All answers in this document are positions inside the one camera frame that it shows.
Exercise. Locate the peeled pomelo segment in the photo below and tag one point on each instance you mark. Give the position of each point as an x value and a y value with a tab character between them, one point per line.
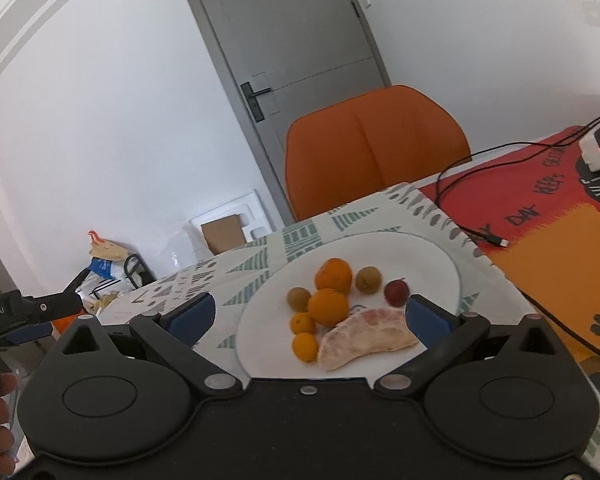
366	332

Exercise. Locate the small tangerine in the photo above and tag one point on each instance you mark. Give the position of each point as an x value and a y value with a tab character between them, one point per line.
302	322
305	347

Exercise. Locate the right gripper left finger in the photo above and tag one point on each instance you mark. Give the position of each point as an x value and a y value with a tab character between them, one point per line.
169	340

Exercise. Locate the black door handle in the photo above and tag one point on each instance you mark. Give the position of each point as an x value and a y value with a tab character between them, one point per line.
252	97

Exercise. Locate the brown cardboard piece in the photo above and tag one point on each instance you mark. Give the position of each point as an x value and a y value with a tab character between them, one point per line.
223	234

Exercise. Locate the patterned white tablecloth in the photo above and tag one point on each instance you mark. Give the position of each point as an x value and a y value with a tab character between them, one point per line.
400	231

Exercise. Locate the grey door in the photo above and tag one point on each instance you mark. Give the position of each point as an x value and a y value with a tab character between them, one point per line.
312	53

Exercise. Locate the orange chair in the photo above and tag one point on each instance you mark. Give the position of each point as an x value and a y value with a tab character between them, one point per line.
365	144

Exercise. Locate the white power adapter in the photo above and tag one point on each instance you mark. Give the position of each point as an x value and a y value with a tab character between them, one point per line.
590	149

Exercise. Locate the red plum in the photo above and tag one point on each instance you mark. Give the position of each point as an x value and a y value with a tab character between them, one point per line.
396	293

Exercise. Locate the white foam packaging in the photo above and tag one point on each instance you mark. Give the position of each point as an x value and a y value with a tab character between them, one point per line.
255	224

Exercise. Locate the white ceramic bowl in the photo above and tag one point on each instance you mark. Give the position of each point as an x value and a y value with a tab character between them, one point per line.
264	337

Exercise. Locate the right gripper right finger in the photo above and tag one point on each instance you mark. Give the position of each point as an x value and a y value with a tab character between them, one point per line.
450	340

